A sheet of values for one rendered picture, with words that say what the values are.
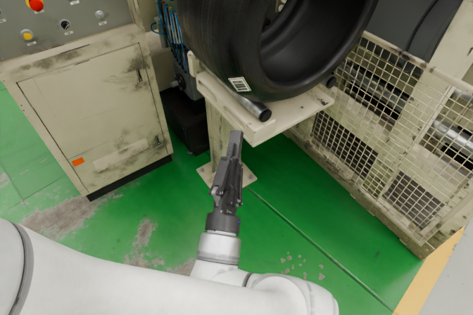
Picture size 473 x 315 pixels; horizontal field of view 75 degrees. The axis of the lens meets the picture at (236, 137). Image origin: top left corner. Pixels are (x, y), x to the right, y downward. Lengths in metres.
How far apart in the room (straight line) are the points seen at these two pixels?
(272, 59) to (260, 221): 0.93
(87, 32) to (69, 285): 1.17
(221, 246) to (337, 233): 1.19
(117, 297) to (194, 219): 1.39
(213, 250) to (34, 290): 0.42
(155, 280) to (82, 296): 0.10
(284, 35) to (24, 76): 0.96
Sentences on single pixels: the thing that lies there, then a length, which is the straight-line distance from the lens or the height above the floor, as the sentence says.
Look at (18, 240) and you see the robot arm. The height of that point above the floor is 1.33.
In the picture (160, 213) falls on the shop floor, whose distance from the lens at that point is 1.80.
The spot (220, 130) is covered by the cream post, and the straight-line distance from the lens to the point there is 1.46.
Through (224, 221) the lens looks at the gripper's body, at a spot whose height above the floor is 0.95.
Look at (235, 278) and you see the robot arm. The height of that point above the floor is 0.92.
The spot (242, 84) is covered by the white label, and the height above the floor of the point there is 1.06.
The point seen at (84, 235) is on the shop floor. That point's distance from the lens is 1.87.
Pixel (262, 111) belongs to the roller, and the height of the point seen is 0.92.
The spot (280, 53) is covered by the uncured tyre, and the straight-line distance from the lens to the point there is 1.15.
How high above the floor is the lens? 1.54
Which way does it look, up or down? 48 degrees down
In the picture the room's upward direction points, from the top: straight up
